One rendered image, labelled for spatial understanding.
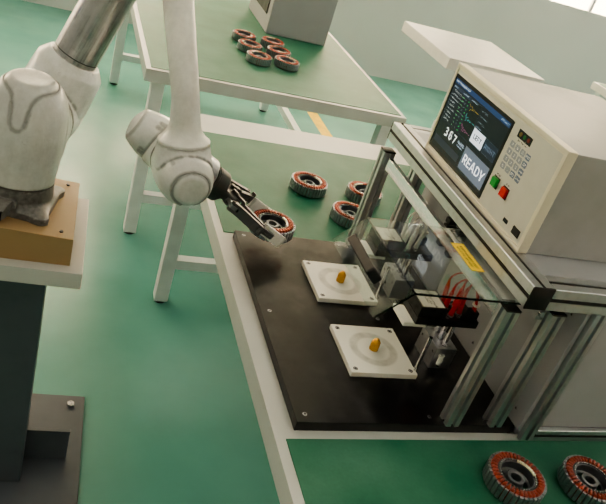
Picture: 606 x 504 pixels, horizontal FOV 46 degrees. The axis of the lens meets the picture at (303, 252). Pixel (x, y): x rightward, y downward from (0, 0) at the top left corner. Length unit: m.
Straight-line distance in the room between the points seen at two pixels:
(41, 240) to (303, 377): 0.60
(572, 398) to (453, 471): 0.31
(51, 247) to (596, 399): 1.15
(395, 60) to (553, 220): 5.33
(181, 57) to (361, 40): 5.07
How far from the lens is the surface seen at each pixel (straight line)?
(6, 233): 1.54
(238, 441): 2.32
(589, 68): 7.62
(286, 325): 1.50
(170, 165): 1.37
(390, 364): 1.49
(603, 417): 1.64
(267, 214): 1.74
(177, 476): 2.18
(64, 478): 2.11
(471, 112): 1.54
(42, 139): 1.52
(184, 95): 1.38
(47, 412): 2.27
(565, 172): 1.30
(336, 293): 1.64
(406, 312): 1.48
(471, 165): 1.51
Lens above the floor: 1.64
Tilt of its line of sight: 29 degrees down
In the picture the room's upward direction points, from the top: 19 degrees clockwise
